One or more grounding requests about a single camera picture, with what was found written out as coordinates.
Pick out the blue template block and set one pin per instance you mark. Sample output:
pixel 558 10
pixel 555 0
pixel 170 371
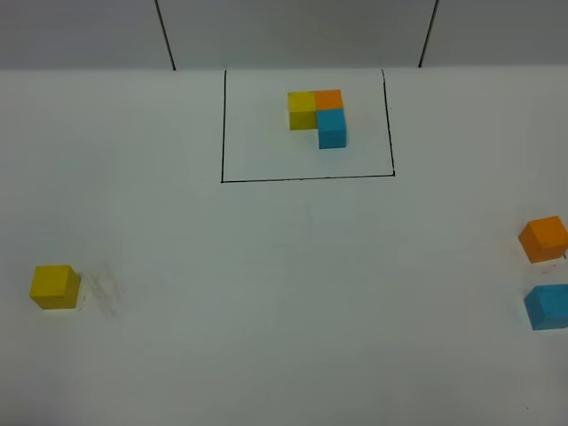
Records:
pixel 332 130

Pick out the yellow template block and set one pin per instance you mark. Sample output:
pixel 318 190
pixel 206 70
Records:
pixel 302 110

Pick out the orange template block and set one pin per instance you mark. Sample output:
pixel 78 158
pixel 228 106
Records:
pixel 328 100

